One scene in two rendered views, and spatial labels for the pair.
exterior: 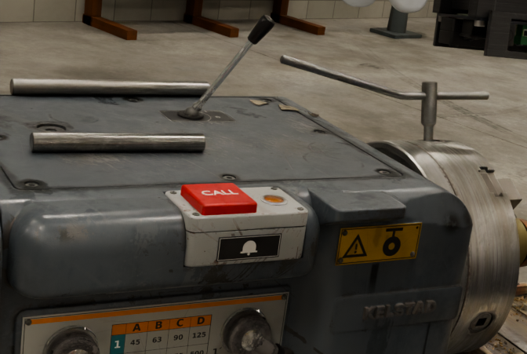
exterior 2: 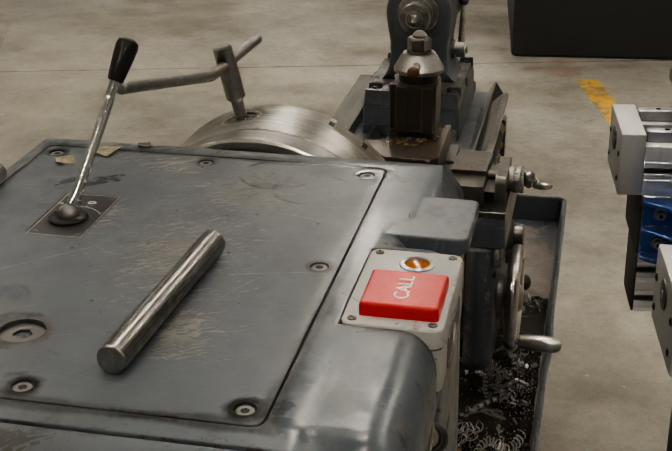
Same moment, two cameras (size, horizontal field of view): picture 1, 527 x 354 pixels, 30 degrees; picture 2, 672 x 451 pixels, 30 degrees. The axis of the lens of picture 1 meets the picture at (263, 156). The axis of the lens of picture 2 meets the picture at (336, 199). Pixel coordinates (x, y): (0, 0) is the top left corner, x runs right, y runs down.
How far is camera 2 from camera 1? 0.83 m
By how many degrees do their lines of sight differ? 46
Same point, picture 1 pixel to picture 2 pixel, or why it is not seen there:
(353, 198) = (437, 220)
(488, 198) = (364, 154)
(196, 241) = (443, 356)
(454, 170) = (323, 140)
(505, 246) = not seen: hidden behind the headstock
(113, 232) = (413, 401)
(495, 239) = not seen: hidden behind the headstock
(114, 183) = (286, 347)
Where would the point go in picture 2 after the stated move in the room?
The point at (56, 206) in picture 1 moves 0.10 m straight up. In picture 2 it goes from (343, 413) to (342, 273)
